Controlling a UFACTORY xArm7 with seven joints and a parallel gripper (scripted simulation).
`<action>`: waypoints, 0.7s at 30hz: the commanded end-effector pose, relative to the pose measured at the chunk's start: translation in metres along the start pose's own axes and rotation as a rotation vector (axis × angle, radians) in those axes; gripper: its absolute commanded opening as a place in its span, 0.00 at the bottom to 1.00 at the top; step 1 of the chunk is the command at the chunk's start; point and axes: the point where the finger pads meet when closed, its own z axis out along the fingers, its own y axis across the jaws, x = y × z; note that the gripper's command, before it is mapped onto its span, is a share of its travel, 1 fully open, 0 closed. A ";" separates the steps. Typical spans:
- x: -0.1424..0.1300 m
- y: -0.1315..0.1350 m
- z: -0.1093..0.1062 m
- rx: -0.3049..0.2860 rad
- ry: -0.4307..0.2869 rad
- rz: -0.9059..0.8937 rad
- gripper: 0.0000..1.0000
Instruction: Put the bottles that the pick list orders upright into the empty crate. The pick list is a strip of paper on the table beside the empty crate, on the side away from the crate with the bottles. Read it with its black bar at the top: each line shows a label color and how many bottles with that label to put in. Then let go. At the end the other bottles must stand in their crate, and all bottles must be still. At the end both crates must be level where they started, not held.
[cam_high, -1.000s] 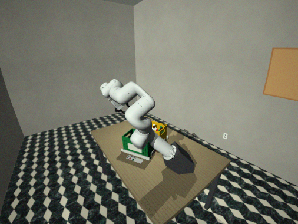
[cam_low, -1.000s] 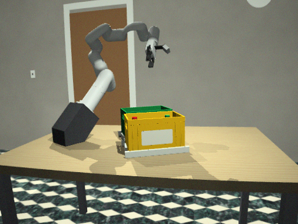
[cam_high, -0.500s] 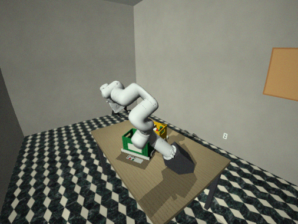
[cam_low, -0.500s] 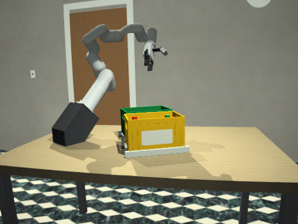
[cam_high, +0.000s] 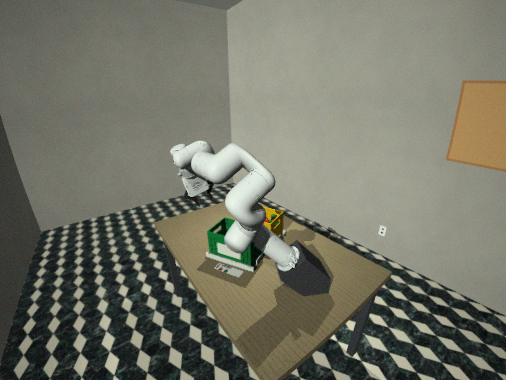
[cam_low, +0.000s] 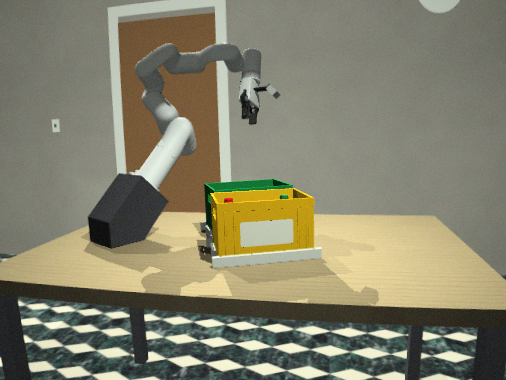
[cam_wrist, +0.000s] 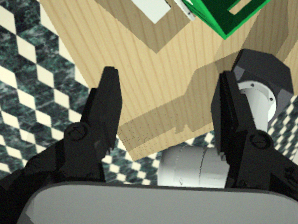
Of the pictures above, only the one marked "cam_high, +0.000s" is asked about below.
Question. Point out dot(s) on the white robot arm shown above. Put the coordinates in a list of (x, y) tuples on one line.
[(241, 198)]

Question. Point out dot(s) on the yellow plastic crate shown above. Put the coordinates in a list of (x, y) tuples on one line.
[(278, 229)]

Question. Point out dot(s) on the white paper pick list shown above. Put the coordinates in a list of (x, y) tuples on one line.
[(229, 270)]

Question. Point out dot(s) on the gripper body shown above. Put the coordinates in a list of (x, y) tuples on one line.
[(195, 185)]

